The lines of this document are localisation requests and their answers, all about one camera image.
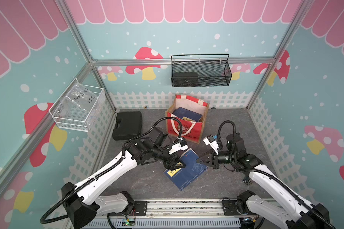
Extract blue yellow-label book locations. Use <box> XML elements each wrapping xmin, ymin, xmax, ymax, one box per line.
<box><xmin>173</xmin><ymin>107</ymin><xmax>203</xmax><ymax>122</ymax></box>
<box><xmin>164</xmin><ymin>148</ymin><xmax>208</xmax><ymax>191</ymax></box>

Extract red canvas tote bag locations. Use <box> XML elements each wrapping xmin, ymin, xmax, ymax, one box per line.
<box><xmin>166</xmin><ymin>94</ymin><xmax>209</xmax><ymax>143</ymax></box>

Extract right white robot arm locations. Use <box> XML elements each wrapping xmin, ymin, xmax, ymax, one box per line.
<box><xmin>197</xmin><ymin>120</ymin><xmax>334</xmax><ymax>229</ymax></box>

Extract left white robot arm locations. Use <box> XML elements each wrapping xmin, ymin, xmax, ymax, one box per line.
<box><xmin>40</xmin><ymin>117</ymin><xmax>187</xmax><ymax>229</ymax></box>

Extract yellow green pliers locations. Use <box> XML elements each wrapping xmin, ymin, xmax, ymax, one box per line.
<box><xmin>242</xmin><ymin>177</ymin><xmax>252</xmax><ymax>185</ymax></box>

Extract black plastic tool case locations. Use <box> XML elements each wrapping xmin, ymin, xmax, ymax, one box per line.
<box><xmin>112</xmin><ymin>111</ymin><xmax>142</xmax><ymax>141</ymax></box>

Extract black box in basket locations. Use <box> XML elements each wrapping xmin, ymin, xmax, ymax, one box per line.
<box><xmin>172</xmin><ymin>72</ymin><xmax>199</xmax><ymax>87</ymax></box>

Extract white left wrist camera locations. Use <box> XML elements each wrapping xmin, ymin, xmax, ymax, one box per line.
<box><xmin>169</xmin><ymin>138</ymin><xmax>188</xmax><ymax>155</ymax></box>

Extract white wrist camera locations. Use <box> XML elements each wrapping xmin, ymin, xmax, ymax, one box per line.
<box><xmin>203</xmin><ymin>135</ymin><xmax>219</xmax><ymax>155</ymax></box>
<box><xmin>169</xmin><ymin>138</ymin><xmax>188</xmax><ymax>155</ymax></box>

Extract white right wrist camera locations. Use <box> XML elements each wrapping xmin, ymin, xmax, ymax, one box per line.
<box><xmin>203</xmin><ymin>135</ymin><xmax>219</xmax><ymax>155</ymax></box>

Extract black wire mesh basket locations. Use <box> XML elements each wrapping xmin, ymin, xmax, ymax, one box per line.
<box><xmin>171</xmin><ymin>53</ymin><xmax>232</xmax><ymax>87</ymax></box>

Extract clear plastic wall bin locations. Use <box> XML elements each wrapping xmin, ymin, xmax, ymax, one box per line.
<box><xmin>49</xmin><ymin>78</ymin><xmax>106</xmax><ymax>132</ymax></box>

